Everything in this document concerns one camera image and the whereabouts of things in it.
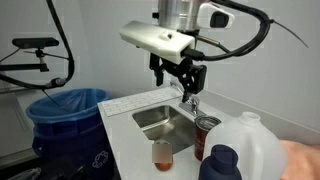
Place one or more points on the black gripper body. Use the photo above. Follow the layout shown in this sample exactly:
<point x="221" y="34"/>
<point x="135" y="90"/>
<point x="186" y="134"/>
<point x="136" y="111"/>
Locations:
<point x="173" y="65"/>

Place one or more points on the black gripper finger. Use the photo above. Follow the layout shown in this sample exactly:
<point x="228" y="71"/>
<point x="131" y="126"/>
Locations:
<point x="196" y="80"/>
<point x="159" y="75"/>

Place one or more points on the chrome sink faucet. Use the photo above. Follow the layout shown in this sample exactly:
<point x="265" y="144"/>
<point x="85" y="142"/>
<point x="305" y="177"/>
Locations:
<point x="191" y="108"/>

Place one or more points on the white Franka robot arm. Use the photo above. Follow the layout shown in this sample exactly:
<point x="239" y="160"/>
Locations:
<point x="176" y="13"/>

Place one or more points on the white brick pattern mat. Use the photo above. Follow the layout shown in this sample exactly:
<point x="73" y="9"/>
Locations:
<point x="140" y="100"/>

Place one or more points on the stainless steel sink basin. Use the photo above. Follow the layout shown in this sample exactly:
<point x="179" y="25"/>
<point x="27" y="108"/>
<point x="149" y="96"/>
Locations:
<point x="166" y="128"/>

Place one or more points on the dark red tumbler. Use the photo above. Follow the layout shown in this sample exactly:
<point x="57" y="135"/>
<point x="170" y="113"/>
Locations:
<point x="201" y="136"/>

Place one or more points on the translucent plastic milk jug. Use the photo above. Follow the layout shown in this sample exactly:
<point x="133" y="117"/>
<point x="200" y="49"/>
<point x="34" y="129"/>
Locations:
<point x="253" y="143"/>

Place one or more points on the navy blue bottle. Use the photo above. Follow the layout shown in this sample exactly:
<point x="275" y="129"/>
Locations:
<point x="220" y="165"/>

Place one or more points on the red apple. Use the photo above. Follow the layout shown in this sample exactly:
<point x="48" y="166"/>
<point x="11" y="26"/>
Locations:
<point x="163" y="165"/>

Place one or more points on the blue plastic bin liner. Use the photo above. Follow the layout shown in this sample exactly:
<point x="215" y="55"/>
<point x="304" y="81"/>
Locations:
<point x="66" y="103"/>

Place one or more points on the blue recycling bin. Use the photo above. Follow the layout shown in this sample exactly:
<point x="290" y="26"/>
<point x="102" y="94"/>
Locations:
<point x="73" y="146"/>

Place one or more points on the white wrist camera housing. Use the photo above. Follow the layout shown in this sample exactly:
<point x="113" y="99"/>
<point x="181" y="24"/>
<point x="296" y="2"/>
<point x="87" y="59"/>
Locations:
<point x="150" y="36"/>

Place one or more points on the black stereo camera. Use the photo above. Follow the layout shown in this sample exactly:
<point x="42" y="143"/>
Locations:
<point x="35" y="42"/>

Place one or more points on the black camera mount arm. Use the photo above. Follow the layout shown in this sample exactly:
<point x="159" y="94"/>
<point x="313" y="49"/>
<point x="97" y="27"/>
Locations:
<point x="23" y="67"/>

